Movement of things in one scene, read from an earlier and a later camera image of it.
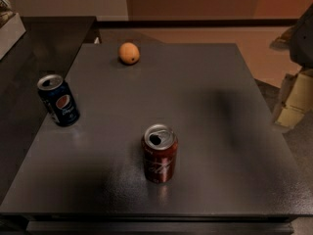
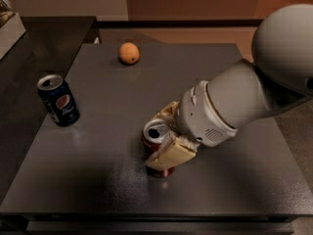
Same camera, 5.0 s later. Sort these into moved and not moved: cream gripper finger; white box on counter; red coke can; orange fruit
Moved: cream gripper finger
Not moved: white box on counter; red coke can; orange fruit
